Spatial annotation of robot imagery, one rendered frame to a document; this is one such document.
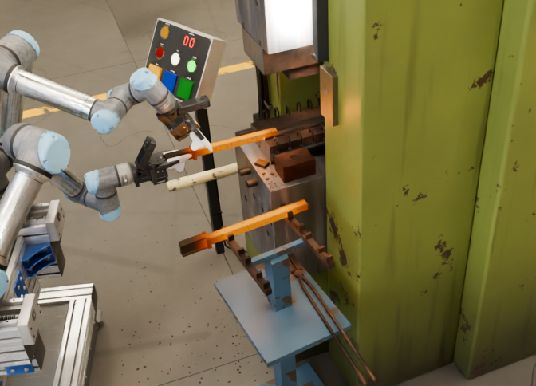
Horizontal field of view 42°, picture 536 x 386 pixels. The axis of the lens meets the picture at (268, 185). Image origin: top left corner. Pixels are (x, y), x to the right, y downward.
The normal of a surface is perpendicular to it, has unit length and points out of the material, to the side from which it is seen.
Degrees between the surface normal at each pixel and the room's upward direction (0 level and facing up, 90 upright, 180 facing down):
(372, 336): 90
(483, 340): 90
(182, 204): 0
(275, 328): 0
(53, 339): 0
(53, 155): 86
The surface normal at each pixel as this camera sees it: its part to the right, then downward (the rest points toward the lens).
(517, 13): -0.93, 0.26
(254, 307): -0.07, -0.80
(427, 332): 0.36, 0.54
